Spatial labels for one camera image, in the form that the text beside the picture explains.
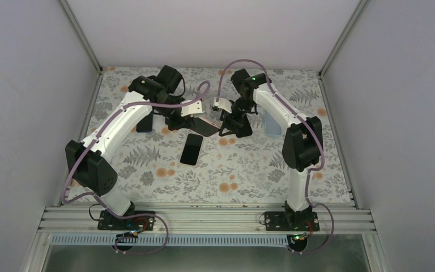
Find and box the phone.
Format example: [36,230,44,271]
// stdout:
[190,117,220,137]
[180,134,204,166]

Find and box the black smartphone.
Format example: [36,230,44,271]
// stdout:
[136,113,153,133]

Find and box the light blue phone case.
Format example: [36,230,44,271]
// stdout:
[263,111,282,137]

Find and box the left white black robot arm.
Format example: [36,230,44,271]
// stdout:
[61,65,209,230]

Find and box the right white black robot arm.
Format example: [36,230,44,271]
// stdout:
[213,69,323,231]

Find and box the floral patterned table mat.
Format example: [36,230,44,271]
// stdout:
[67,66,353,205]

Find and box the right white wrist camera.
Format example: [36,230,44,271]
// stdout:
[212,97,233,113]

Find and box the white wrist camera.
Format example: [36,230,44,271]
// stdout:
[180,100,206,117]
[212,97,233,113]

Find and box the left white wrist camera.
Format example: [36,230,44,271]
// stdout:
[180,100,206,117]

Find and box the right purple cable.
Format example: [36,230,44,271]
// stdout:
[214,59,335,256]

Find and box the purple cable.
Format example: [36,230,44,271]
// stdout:
[214,59,335,256]
[60,80,211,219]

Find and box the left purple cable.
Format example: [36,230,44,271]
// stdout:
[60,80,211,219]

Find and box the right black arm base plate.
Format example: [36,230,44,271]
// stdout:
[263,211,321,232]

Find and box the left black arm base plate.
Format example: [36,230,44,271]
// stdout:
[97,210,155,231]

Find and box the aluminium front rail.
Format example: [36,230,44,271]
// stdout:
[38,203,377,235]

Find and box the grey slotted cable duct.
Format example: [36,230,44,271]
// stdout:
[49,233,290,247]

